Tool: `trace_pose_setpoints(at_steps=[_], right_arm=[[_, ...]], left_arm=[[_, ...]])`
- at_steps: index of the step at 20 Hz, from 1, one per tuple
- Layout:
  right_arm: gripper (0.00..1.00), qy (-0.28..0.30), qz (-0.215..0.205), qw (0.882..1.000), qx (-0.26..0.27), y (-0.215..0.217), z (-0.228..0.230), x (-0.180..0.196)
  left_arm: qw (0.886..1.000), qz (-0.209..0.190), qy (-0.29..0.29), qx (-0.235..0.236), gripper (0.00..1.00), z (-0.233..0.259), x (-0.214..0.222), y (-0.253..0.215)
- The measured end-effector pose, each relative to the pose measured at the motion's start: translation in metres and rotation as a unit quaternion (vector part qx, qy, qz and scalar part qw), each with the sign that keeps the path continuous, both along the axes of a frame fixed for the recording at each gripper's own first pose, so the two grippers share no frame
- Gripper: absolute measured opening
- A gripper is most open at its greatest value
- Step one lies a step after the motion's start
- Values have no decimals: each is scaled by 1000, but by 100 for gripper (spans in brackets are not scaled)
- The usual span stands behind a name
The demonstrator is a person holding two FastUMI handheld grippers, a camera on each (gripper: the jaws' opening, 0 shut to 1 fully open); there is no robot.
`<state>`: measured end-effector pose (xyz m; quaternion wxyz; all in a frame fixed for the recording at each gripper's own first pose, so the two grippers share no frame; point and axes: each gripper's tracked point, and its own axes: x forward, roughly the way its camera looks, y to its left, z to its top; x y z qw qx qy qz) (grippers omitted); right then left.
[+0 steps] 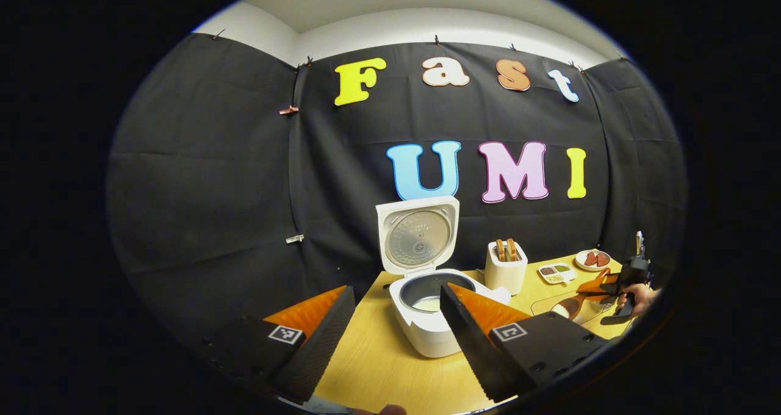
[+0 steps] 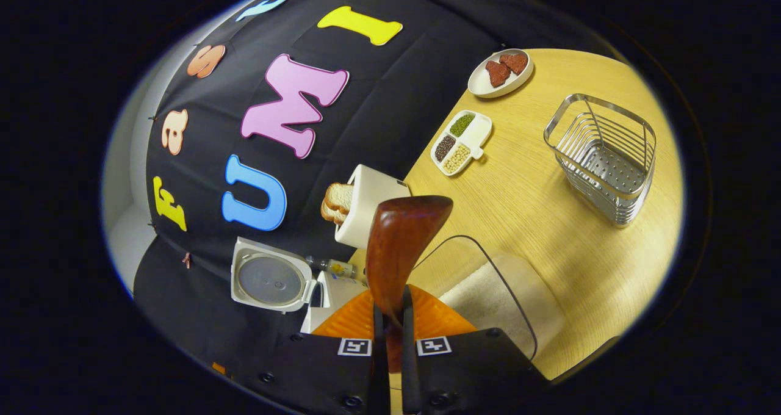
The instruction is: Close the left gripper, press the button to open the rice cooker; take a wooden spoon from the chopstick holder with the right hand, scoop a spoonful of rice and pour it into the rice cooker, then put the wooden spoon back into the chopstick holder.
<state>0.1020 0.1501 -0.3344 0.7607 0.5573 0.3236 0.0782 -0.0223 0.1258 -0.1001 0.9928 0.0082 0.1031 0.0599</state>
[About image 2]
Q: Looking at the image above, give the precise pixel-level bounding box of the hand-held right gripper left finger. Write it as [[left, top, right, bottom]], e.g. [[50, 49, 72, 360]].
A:
[[235, 284, 391, 415]]

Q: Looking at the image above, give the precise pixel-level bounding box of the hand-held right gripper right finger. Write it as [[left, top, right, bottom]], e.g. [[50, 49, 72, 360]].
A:
[[400, 284, 550, 415]]

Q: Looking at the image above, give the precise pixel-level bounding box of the white rice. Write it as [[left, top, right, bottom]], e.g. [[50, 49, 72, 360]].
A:
[[439, 255, 565, 358]]

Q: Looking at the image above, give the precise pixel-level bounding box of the white rice cooker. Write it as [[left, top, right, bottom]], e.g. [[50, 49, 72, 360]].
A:
[[231, 237, 370, 335]]

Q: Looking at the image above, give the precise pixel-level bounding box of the wooden spoon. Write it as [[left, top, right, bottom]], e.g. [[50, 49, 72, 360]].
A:
[[366, 195, 454, 373]]

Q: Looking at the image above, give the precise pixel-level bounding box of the metal wire chopstick holder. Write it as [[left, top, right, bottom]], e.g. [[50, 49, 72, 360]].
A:
[[543, 93, 657, 228]]

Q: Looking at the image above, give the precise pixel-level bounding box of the small clear bottle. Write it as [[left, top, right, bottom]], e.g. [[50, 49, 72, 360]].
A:
[[305, 255, 358, 279]]

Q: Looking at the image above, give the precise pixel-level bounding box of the clear glass container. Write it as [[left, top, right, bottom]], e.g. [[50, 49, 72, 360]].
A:
[[410, 235, 565, 362]]

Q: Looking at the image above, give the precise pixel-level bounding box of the white toaster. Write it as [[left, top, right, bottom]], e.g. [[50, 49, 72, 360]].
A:
[[334, 164, 412, 249]]

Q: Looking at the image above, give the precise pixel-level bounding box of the white divided bean dish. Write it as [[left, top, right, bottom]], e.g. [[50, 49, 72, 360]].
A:
[[430, 110, 493, 176]]

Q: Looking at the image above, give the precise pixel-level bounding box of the white round plate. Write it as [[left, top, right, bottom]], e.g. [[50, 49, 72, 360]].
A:
[[467, 48, 534, 99]]

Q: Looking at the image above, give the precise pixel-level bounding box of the red meat slice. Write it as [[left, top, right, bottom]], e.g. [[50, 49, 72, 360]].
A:
[[486, 60, 512, 88], [499, 52, 529, 76]]

